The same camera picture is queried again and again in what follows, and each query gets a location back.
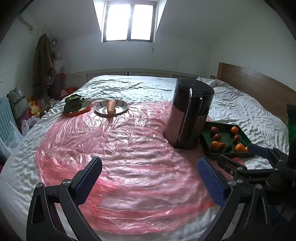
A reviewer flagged dark purple plum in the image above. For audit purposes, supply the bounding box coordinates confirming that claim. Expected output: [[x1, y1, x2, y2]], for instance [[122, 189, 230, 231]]
[[225, 145, 233, 153]]

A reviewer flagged small red apple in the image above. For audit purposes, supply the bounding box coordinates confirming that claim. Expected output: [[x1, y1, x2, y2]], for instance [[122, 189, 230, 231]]
[[214, 133, 222, 142], [234, 135, 240, 142], [219, 142, 226, 150]]

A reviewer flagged large red apple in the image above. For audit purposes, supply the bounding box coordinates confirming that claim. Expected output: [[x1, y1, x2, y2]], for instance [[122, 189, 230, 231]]
[[211, 126, 218, 133]]

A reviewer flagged yellow red toy box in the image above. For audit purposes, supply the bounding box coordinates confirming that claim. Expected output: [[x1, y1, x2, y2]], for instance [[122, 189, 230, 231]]
[[27, 96, 41, 118]]

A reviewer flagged wooden headboard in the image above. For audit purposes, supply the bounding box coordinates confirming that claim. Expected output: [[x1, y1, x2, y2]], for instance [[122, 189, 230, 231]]
[[216, 62, 295, 123]]

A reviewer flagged light blue suitcase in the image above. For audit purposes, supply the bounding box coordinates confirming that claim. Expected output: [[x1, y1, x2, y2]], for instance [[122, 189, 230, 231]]
[[0, 97, 18, 142]]

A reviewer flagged white pillow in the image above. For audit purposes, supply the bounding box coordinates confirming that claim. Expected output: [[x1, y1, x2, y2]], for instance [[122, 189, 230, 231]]
[[196, 76, 229, 88]]

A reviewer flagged shiny cylindrical trash bin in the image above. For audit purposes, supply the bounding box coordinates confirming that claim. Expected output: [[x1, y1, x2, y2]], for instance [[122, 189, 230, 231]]
[[164, 78, 214, 150]]

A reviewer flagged grey printed bag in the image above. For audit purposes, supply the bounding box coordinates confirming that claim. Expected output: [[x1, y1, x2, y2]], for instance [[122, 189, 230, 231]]
[[6, 86, 29, 120]]

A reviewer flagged small red apple front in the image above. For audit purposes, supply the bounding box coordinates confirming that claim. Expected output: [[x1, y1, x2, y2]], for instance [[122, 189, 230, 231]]
[[214, 133, 222, 142]]

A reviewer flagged carrot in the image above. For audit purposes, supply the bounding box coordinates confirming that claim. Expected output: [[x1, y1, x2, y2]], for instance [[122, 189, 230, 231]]
[[107, 99, 116, 115]]

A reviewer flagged white black striped plate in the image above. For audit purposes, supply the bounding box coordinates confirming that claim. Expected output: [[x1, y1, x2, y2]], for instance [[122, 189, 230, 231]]
[[94, 99, 129, 117]]

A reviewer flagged brown hanging coat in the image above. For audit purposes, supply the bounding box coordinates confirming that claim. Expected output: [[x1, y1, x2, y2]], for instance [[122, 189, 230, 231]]
[[33, 34, 56, 98]]

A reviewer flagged white bed sheet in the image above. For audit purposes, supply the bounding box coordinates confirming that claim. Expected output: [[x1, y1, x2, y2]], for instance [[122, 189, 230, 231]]
[[0, 74, 290, 241]]

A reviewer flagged pink plastic sheet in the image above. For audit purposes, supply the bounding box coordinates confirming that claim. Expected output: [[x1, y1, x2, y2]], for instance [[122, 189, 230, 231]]
[[36, 101, 219, 235]]

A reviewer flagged orange plate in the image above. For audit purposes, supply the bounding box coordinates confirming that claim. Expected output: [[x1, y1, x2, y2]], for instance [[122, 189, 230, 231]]
[[63, 101, 92, 117]]

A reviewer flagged large orange with stem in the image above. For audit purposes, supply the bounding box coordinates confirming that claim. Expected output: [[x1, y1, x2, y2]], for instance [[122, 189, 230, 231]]
[[235, 143, 245, 153]]

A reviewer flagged small white fan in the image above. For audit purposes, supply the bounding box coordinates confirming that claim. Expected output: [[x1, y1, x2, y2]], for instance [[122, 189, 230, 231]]
[[50, 37, 59, 50]]

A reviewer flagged smooth round orange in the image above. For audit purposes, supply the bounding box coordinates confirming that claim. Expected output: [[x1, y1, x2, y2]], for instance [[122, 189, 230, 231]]
[[231, 126, 238, 135]]

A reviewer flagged green leafy vegetable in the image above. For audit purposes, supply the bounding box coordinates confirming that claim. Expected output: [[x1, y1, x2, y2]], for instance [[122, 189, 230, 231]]
[[64, 94, 84, 113]]

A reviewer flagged small red apple middle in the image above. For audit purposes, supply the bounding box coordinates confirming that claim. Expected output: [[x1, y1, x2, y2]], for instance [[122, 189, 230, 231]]
[[219, 142, 226, 150]]

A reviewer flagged dark green hexagonal tray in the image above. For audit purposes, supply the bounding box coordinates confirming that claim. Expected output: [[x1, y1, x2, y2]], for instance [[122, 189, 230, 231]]
[[200, 121, 254, 159]]

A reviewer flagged small red apple far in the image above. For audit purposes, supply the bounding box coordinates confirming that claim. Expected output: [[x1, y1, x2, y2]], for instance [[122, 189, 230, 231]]
[[234, 135, 240, 142]]

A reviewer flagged window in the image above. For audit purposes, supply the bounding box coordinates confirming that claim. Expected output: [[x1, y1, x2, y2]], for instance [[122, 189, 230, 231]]
[[102, 1, 158, 43]]

